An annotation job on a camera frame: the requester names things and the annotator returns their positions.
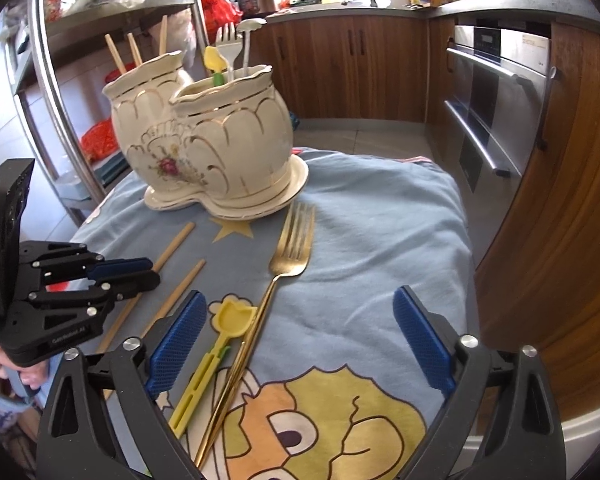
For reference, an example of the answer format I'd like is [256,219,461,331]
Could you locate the yellow tulip plastic utensil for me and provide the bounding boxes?
[169,294,257,438]

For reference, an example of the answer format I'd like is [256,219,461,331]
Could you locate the gold metal fork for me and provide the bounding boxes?
[194,202,316,469]

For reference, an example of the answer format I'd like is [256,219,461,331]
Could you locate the wooden kitchen cabinets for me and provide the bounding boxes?
[252,15,600,419]

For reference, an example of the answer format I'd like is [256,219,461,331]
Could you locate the person's left hand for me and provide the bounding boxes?
[0,347,48,390]

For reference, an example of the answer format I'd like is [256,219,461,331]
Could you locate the red bag on lower shelf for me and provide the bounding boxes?
[80,118,119,164]

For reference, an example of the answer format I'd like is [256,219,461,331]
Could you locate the cream ceramic double utensil holder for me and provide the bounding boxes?
[102,51,309,220]

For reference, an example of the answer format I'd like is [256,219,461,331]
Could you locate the blue cartoon cloth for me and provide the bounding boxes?
[76,148,474,479]

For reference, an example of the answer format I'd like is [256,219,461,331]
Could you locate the yellow tulip utensil in holder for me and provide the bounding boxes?
[204,46,227,87]

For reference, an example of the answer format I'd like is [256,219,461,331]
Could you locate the silver fork in holder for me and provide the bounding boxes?
[215,22,242,82]

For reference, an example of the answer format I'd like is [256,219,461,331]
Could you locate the white plastic spoon in holder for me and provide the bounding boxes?
[237,18,266,76]

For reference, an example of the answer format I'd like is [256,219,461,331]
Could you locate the red plastic bag hanging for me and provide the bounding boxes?
[201,0,242,44]

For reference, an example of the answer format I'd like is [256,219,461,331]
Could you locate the stainless steel shelf rack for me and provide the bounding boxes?
[1,0,202,238]

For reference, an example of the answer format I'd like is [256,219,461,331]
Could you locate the dark rice cooker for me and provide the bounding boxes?
[237,0,277,18]

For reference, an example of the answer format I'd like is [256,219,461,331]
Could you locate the stainless built-in oven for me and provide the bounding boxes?
[442,25,555,264]

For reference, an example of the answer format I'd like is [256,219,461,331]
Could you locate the black camera box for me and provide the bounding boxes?
[0,158,34,317]

